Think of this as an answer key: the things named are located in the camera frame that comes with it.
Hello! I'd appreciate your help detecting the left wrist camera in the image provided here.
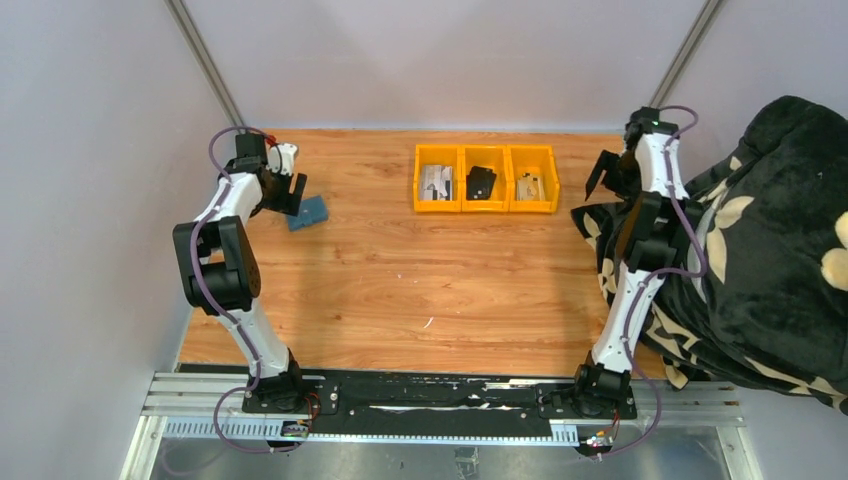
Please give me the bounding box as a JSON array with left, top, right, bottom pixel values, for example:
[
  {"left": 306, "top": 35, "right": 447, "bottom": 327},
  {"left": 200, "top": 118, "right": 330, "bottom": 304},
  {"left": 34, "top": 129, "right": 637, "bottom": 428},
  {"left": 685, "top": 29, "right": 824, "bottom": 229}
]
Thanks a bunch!
[{"left": 268, "top": 143, "right": 299, "bottom": 176}]

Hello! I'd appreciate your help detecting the middle yellow bin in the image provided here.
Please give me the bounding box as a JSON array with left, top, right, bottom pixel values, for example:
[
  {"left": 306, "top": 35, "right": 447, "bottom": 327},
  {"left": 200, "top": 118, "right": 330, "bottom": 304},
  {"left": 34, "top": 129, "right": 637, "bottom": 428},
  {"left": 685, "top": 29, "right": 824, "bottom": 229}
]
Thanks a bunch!
[{"left": 461, "top": 145, "right": 511, "bottom": 213}]

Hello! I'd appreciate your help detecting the gold cards stack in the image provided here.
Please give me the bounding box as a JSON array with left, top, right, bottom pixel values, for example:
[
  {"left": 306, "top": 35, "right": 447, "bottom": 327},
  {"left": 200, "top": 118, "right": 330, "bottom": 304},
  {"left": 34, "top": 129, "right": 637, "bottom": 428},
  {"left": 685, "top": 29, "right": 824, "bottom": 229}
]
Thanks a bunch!
[{"left": 516, "top": 172, "right": 546, "bottom": 202}]

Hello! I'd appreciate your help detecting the aluminium frame rail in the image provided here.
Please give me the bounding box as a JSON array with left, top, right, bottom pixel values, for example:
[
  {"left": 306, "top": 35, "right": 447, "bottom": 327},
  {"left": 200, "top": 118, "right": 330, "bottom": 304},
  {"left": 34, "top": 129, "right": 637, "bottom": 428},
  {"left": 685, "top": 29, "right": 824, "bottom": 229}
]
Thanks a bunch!
[{"left": 122, "top": 367, "right": 762, "bottom": 479}]

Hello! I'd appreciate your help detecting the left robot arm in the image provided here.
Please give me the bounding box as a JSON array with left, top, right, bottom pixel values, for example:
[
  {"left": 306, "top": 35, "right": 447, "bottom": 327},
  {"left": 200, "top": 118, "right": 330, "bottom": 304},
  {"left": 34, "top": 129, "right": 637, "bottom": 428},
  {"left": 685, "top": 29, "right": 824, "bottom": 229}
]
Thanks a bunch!
[{"left": 172, "top": 126, "right": 307, "bottom": 413}]

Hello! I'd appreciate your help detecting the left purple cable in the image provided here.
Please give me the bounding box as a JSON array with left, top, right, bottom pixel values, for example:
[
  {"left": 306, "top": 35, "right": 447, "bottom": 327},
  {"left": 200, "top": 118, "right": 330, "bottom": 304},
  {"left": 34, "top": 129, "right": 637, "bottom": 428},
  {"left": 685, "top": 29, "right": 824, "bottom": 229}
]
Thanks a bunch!
[{"left": 189, "top": 125, "right": 313, "bottom": 456}]

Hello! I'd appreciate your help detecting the black cards stack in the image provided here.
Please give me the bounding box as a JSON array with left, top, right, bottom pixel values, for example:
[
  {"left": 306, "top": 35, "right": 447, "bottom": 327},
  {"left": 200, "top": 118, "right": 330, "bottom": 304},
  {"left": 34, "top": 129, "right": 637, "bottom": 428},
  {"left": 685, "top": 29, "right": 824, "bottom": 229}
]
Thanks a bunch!
[{"left": 466, "top": 166, "right": 497, "bottom": 201}]

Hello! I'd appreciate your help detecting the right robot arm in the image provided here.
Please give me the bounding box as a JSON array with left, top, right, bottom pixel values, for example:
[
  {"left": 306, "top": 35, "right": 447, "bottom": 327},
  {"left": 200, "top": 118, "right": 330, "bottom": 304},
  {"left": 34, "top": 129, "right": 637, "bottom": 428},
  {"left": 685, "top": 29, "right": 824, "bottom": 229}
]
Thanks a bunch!
[{"left": 570, "top": 106, "right": 704, "bottom": 418}]

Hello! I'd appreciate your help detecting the right yellow bin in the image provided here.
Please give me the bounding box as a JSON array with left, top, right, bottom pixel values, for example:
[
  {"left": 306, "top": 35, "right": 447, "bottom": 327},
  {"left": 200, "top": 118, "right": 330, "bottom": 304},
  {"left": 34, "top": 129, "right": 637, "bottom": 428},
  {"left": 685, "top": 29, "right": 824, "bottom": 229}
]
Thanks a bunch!
[{"left": 507, "top": 145, "right": 561, "bottom": 214}]

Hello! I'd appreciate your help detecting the black floral plush blanket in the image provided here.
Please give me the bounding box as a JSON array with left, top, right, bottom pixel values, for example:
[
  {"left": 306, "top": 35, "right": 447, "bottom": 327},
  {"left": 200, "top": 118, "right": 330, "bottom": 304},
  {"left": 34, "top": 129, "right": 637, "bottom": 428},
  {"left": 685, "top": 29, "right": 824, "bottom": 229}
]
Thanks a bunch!
[{"left": 570, "top": 95, "right": 848, "bottom": 416}]

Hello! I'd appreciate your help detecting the white grey cards stack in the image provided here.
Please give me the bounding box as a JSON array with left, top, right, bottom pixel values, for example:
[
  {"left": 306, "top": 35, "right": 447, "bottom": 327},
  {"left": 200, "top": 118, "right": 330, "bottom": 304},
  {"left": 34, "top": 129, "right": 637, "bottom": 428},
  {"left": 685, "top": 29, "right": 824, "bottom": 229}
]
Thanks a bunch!
[{"left": 418, "top": 164, "right": 454, "bottom": 201}]

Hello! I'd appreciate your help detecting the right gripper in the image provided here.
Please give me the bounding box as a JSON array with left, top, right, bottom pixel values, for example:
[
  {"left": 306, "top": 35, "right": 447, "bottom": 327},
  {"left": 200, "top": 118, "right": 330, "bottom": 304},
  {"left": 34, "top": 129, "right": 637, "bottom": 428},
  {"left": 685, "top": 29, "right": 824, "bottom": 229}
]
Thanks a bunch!
[{"left": 585, "top": 149, "right": 643, "bottom": 214}]

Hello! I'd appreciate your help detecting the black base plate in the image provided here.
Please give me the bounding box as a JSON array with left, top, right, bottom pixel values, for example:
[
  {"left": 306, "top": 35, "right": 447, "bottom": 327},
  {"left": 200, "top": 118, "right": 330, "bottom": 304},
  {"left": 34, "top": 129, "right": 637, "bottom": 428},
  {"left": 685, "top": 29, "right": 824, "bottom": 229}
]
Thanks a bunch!
[{"left": 242, "top": 369, "right": 637, "bottom": 440}]

